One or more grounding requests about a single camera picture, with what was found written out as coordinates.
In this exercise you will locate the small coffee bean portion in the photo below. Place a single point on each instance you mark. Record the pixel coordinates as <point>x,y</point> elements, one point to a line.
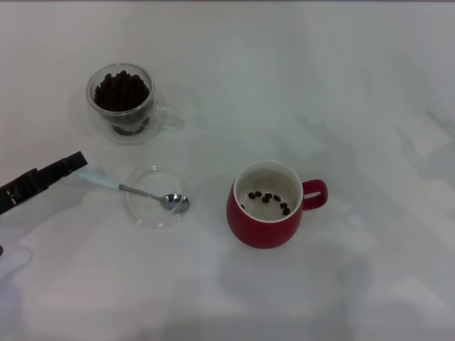
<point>264,199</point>

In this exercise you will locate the coffee beans pile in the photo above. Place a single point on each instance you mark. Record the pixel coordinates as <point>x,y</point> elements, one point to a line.
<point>121,92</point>

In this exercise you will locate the clear glass saucer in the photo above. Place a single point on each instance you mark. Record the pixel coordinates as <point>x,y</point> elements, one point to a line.
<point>156,218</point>

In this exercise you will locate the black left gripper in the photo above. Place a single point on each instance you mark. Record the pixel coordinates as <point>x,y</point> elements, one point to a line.
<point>17,192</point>

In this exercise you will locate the red ceramic mug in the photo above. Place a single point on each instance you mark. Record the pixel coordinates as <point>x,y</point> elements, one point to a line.
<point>263,231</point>

